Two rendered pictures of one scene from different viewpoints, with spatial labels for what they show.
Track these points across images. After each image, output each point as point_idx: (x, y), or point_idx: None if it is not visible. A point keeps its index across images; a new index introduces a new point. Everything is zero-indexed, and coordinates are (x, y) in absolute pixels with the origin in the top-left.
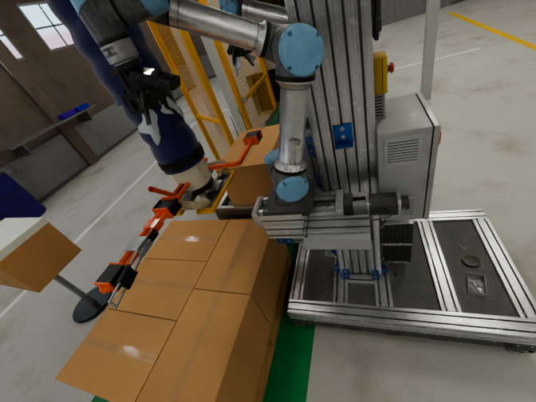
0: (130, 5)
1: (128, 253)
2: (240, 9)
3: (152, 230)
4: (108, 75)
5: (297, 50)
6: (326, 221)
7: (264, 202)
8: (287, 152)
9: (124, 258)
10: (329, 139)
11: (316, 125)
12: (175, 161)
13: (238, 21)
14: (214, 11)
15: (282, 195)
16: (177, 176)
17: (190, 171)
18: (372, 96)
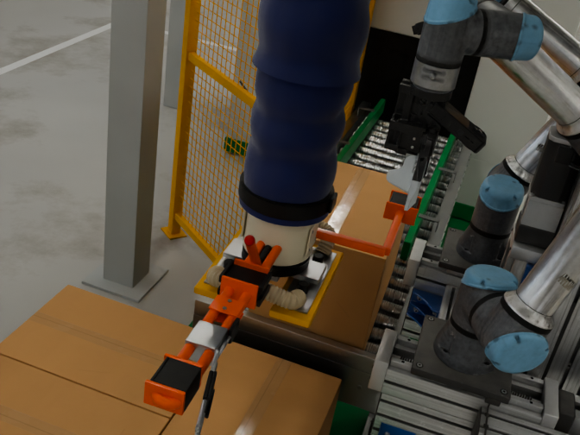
0: (500, 46)
1: (192, 347)
2: (502, 3)
3: (237, 320)
4: (302, 34)
5: None
6: (522, 428)
7: (397, 344)
8: (545, 293)
9: (187, 356)
10: (576, 287)
11: None
12: (291, 203)
13: (570, 87)
14: (550, 63)
15: (502, 356)
16: (267, 227)
17: (298, 229)
18: None
